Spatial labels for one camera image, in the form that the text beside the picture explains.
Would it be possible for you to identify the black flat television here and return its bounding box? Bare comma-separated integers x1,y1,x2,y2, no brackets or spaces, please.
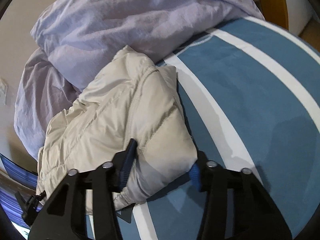
1,154,37,229

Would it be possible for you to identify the beige puffer jacket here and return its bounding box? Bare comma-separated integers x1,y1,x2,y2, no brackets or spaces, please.
36,46,197,210

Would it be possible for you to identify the lavender pillow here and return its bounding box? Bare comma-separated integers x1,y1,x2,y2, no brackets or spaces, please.
14,48,79,160

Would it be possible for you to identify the white wall socket panel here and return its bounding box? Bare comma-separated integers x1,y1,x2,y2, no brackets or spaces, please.
0,78,8,105

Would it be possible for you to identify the blue white striped bedsheet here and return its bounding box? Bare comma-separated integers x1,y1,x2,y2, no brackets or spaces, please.
86,16,320,240

